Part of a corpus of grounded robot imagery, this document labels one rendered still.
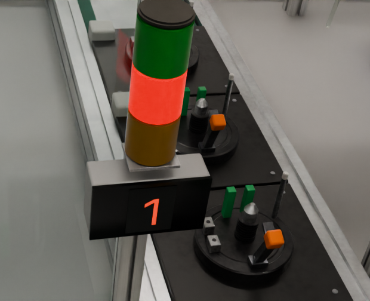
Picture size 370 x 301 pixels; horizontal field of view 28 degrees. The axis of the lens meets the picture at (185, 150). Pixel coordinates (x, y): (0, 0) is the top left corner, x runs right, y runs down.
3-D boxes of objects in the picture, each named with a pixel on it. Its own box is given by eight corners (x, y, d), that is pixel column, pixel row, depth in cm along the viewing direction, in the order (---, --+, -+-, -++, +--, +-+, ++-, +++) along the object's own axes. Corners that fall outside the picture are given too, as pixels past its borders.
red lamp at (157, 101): (187, 123, 69) (194, 79, 66) (134, 126, 68) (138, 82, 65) (173, 92, 73) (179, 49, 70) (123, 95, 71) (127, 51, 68)
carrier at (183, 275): (350, 310, 101) (376, 246, 94) (180, 335, 95) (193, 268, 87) (286, 192, 119) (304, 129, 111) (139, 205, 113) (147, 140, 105)
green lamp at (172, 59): (194, 78, 66) (202, 30, 63) (138, 80, 65) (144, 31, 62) (179, 48, 70) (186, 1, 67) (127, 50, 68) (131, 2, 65)
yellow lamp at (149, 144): (181, 165, 72) (187, 124, 69) (130, 168, 71) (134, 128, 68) (168, 132, 76) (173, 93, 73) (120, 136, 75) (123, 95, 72)
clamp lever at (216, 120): (214, 149, 118) (227, 124, 111) (202, 150, 117) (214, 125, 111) (209, 129, 119) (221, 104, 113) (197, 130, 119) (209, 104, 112)
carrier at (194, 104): (286, 190, 119) (303, 128, 112) (139, 203, 113) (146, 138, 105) (239, 102, 137) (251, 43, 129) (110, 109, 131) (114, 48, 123)
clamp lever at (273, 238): (267, 264, 100) (285, 243, 93) (253, 266, 99) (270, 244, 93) (260, 239, 101) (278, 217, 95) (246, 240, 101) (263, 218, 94)
